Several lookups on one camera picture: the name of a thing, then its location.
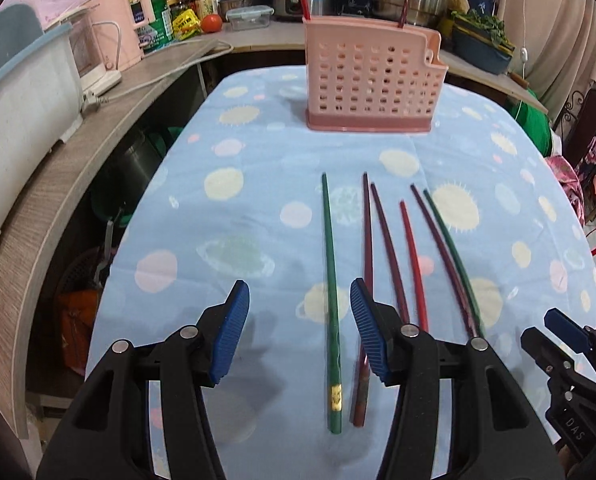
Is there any small lidded steel pot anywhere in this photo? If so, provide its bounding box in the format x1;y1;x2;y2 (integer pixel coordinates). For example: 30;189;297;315
219;0;260;20

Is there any pink perforated utensil basket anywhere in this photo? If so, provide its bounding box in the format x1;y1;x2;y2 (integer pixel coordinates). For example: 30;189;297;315
303;16;449;133

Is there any red tomato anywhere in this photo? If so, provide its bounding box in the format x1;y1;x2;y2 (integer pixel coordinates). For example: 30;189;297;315
200;14;223;34

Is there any dark green chopstick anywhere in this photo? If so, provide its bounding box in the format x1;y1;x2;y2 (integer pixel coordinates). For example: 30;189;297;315
424;190;484;338

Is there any yellow bottle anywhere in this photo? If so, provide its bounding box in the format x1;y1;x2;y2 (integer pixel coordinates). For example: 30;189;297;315
195;0;219;21

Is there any beige curtain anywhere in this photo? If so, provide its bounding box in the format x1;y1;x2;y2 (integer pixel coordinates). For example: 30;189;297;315
496;0;596;120

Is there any wooden curved counter shelf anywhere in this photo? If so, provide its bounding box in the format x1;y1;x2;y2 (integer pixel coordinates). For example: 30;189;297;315
0;19;550;438

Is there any green milk powder can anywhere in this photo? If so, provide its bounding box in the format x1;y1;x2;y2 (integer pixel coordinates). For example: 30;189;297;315
136;0;173;54

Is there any clear food storage container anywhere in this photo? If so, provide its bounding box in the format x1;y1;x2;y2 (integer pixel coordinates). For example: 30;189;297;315
226;4;274;32

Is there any light blue planet tablecloth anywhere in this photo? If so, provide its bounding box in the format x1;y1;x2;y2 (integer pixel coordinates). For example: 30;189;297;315
89;67;596;479

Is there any maroon chopstick gold band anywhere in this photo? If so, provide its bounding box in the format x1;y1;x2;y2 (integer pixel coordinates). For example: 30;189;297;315
411;184;480;338

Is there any white dish drainer box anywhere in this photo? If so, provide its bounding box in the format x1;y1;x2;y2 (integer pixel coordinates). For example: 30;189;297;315
0;4;83;228

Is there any green plastic bag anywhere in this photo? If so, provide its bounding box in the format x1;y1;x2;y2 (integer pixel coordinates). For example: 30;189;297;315
504;98;553;157

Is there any yellow snack bag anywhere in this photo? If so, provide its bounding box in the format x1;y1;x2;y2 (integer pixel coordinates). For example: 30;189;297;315
172;9;201;41

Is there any blue basin with vegetables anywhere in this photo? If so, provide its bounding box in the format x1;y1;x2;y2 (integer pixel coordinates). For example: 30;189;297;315
451;10;515;75

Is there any brown maroon chopstick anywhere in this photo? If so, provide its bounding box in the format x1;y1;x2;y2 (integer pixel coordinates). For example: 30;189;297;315
398;0;411;28

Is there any pink floral cloth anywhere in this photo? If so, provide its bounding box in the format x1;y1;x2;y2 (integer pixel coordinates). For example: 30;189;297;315
544;155;584;226

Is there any pink electric kettle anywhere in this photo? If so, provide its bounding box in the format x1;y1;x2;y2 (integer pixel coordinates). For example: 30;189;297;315
84;0;156;72

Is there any green chopstick gold band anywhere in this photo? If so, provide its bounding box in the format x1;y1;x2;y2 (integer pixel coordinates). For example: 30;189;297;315
321;172;343;434

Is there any white glass blender appliance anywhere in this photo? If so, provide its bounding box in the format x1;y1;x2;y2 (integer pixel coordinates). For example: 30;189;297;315
57;8;122;89

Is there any dark maroon twisted chopstick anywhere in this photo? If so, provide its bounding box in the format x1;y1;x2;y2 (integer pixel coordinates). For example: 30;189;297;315
369;183;409;323

